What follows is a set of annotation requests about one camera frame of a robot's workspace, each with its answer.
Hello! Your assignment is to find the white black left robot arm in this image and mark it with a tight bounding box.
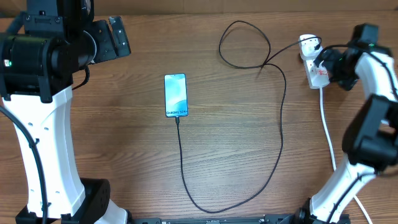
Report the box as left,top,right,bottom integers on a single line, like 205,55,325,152
1,0,133,224

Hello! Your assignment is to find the Samsung Galaxy smartphone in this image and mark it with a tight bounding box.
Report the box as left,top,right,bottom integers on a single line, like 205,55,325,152
164,73,189,118

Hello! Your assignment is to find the white USB charger plug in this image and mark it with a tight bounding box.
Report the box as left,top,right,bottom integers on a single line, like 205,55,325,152
298,34,323,60

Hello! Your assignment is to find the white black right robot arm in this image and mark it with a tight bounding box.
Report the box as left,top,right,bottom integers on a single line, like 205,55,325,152
283,24,397,223

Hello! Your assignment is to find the white power strip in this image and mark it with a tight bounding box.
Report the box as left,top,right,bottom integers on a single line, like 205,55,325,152
303,60,330,89

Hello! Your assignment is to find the black USB charging cable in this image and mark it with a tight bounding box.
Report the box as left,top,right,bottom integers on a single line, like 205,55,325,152
175,20,323,215

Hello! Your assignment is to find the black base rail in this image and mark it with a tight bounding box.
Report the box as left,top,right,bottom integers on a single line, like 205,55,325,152
127,213,351,224

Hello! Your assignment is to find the white power strip cord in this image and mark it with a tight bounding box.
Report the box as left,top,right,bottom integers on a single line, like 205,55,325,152
318,86,373,224

